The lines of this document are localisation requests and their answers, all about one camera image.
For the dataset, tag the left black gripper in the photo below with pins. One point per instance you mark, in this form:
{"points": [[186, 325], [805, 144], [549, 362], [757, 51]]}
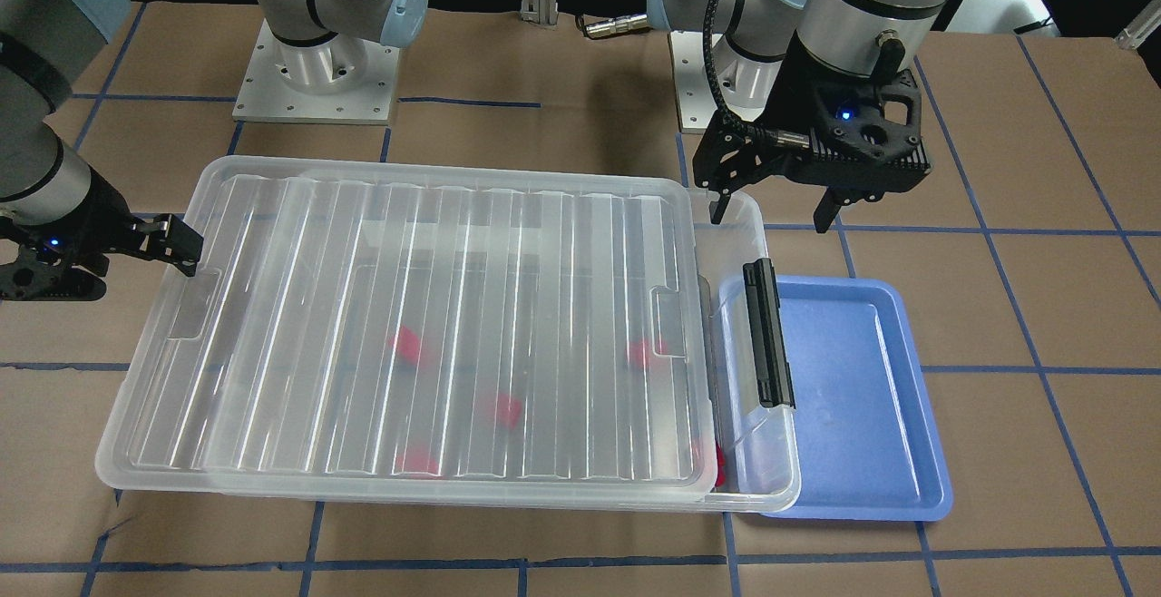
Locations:
{"points": [[802, 100]]}

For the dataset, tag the clear plastic box lid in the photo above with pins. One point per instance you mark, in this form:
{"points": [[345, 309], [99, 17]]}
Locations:
{"points": [[408, 334]]}

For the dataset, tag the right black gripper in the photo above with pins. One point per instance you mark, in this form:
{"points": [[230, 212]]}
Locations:
{"points": [[91, 219]]}

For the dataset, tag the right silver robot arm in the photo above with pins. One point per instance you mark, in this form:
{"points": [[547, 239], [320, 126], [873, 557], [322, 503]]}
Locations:
{"points": [[47, 44]]}

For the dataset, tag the clear plastic storage box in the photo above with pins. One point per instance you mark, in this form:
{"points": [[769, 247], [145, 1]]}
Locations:
{"points": [[744, 379]]}

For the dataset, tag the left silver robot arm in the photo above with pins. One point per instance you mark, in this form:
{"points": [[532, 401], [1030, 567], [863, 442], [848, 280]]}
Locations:
{"points": [[744, 42]]}

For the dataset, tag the black box latch handle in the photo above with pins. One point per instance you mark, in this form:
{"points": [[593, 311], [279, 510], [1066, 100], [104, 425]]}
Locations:
{"points": [[773, 376]]}

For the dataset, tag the blue plastic tray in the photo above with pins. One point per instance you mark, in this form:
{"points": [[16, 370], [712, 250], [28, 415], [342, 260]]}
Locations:
{"points": [[861, 443]]}

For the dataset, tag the red block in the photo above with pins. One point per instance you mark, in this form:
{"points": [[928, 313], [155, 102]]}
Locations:
{"points": [[406, 347], [643, 354], [708, 455], [416, 464], [505, 410]]}

